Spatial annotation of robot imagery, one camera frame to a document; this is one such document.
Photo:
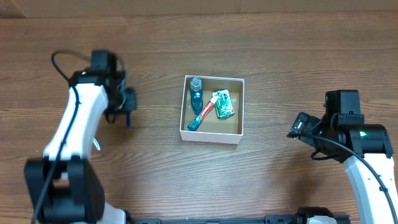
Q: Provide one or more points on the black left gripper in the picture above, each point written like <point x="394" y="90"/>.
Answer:
<point x="129" y="100"/>

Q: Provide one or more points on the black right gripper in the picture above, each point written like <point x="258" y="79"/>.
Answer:
<point x="311" y="137"/>

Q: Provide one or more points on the blue disposable razor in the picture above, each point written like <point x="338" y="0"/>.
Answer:
<point x="128" y="120"/>

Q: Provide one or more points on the teal Listerine mouthwash bottle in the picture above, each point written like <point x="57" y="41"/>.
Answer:
<point x="196" y="94"/>

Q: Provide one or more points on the Colgate toothpaste tube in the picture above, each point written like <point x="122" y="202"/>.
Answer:
<point x="194" y="125"/>

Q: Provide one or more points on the green Dettol soap bar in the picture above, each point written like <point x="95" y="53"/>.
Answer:
<point x="224" y="107"/>

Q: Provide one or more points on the green toothbrush with cap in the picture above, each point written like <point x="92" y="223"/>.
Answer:
<point x="96" y="144"/>

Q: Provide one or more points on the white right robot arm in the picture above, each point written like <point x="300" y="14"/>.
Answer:
<point x="366" y="153"/>

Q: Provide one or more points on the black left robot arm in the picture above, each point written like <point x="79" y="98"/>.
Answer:
<point x="63" y="185"/>

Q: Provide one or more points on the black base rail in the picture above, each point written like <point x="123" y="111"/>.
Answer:
<point x="304" y="215"/>

